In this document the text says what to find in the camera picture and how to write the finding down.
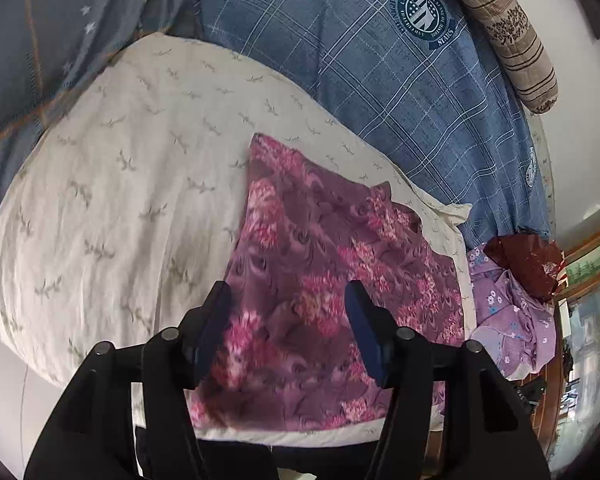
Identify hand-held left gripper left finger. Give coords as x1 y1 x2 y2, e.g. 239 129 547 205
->
24 281 233 480

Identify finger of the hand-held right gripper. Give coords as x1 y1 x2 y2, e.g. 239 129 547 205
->
512 378 549 409

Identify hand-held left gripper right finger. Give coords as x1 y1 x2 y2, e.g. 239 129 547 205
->
344 280 551 480

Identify maroon floral shirt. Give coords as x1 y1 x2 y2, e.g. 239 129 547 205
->
187 132 467 432

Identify lilac floral garment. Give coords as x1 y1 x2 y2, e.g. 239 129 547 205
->
466 243 557 382

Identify wooden cabinet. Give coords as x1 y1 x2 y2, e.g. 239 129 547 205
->
525 215 600 466

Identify dark red cloth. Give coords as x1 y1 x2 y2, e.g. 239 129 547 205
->
483 234 566 304

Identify person's black pants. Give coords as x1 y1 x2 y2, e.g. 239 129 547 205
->
134 425 381 480

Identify white leaf-print bedsheet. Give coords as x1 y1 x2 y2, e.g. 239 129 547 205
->
0 32 476 448

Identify blue plaid quilt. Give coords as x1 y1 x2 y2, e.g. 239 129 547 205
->
180 0 552 241

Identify grey-blue star-print pillow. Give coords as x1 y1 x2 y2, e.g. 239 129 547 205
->
0 0 191 201

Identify beige striped pillow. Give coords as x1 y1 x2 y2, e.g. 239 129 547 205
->
425 0 560 116

